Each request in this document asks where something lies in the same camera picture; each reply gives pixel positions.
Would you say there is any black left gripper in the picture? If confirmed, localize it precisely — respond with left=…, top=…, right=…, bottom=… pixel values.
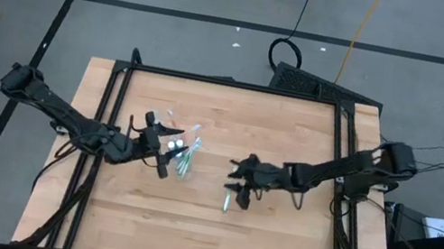
left=120, top=106, right=197, bottom=184

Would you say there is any thin black cable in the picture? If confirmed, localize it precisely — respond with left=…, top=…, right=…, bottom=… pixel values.
left=264, top=0, right=316, bottom=78

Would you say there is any yellow cable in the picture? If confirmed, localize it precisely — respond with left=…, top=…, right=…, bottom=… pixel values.
left=333, top=0, right=385, bottom=91

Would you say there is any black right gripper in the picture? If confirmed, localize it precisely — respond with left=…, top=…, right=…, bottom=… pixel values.
left=218, top=149, right=298, bottom=219

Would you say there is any clear acrylic organizer box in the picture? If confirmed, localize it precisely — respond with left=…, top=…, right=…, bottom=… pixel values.
left=155, top=116, right=210, bottom=184

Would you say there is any black computer tower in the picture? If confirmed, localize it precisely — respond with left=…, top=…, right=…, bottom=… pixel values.
left=266, top=60, right=389, bottom=115

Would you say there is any black curved frame bracket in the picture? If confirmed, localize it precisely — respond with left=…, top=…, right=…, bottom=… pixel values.
left=129, top=47, right=145, bottom=66

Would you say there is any black aluminium table frame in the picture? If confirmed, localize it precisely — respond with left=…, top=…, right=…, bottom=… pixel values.
left=16, top=47, right=425, bottom=249

